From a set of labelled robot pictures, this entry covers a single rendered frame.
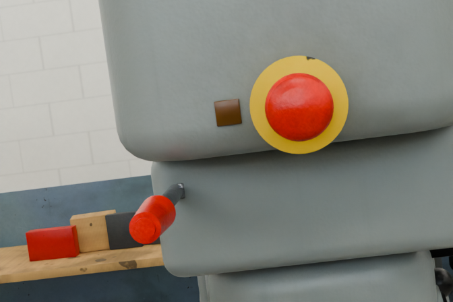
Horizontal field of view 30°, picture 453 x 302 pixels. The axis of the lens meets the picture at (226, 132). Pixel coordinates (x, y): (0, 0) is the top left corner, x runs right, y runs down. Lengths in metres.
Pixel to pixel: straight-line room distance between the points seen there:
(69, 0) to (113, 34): 4.56
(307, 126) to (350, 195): 0.16
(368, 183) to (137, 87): 0.19
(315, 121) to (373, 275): 0.23
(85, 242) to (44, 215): 0.62
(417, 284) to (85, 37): 4.48
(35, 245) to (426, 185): 4.12
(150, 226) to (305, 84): 0.12
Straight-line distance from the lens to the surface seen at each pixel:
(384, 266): 0.69
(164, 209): 0.53
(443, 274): 0.86
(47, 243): 4.67
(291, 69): 0.51
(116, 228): 4.62
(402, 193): 0.64
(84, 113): 5.11
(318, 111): 0.49
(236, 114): 0.54
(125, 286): 5.23
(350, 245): 0.65
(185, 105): 0.54
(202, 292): 1.18
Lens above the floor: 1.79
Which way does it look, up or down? 5 degrees down
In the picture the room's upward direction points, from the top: 8 degrees counter-clockwise
